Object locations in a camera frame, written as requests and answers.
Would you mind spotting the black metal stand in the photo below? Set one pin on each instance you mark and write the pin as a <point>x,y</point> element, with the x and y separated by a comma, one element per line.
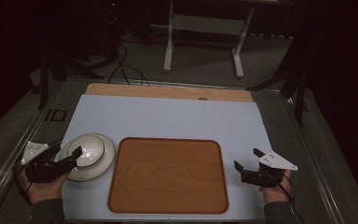
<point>295,77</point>

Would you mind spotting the person's left hand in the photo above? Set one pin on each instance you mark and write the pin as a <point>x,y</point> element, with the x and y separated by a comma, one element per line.
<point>45,191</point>

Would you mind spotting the person's right hand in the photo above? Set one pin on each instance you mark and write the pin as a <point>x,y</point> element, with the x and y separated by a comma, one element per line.
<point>276,194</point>

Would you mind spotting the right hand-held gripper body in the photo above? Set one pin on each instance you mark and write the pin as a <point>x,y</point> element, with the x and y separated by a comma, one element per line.
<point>262,178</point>

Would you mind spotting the black floor bracket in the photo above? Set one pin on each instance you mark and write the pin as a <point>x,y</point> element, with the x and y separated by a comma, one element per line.
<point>56,115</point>

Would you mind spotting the metal frame rail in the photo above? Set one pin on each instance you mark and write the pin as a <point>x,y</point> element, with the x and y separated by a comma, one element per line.
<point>9,161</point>
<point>313,161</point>

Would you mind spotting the wooden tray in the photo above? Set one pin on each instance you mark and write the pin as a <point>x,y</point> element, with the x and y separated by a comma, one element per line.
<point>167,175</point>

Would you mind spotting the white table mat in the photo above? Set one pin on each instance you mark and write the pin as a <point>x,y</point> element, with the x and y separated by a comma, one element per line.
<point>174,118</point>

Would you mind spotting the white bowl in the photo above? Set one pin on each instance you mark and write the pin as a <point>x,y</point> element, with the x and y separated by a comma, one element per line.
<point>90,151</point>

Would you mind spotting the white metal stand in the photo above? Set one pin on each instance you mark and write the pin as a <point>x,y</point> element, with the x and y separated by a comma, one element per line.
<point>205,25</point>

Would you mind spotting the white plate with dark rim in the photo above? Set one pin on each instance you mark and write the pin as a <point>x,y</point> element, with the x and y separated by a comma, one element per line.
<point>104,161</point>

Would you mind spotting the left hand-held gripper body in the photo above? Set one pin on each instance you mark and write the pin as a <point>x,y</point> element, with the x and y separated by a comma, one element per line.
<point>42,172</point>

